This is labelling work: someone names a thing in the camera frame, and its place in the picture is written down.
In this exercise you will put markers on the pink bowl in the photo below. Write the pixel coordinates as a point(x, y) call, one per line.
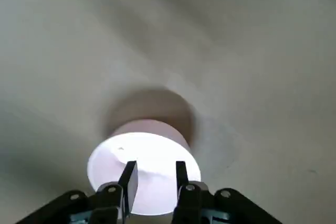
point(147, 150)

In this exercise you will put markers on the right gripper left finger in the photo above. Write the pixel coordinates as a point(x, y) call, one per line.
point(110, 200)

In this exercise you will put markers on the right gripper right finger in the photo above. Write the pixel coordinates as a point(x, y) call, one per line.
point(191, 203)

